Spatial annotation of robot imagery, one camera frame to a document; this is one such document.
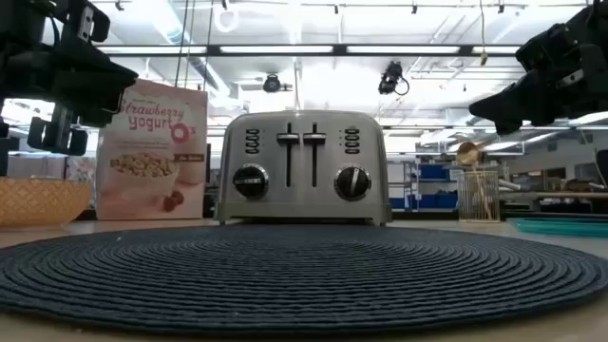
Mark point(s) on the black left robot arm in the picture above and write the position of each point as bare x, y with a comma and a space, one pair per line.
57, 135

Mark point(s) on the black round ceiling spotlight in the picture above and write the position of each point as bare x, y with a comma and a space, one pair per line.
271, 84

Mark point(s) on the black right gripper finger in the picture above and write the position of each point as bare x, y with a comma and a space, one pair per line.
508, 127
513, 102

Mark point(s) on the round dark blue woven placemat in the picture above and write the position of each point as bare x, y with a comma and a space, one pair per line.
304, 275

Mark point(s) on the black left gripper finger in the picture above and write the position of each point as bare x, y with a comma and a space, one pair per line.
97, 119
104, 81

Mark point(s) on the floral patterned cloth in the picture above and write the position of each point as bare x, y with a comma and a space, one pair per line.
81, 167

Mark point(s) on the pink strawberry yogurt cereal box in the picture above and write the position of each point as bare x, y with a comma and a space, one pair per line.
152, 190

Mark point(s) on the gold spoon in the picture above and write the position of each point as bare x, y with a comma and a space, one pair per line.
468, 153

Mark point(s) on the orange patterned ceramic bowl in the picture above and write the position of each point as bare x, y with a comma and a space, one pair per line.
43, 202

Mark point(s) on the teal transparent plastic plate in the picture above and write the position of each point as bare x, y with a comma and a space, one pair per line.
565, 228

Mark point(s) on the wooden workbench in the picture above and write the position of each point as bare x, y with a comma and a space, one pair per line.
560, 195

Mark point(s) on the stainless steel four-slot toaster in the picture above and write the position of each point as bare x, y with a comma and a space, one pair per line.
304, 204

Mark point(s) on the blue storage bin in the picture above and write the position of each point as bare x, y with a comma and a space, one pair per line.
427, 202
434, 172

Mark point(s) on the black ceiling light rail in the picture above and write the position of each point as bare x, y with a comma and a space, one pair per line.
339, 49

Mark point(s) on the white hanging loop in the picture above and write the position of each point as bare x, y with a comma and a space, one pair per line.
227, 30

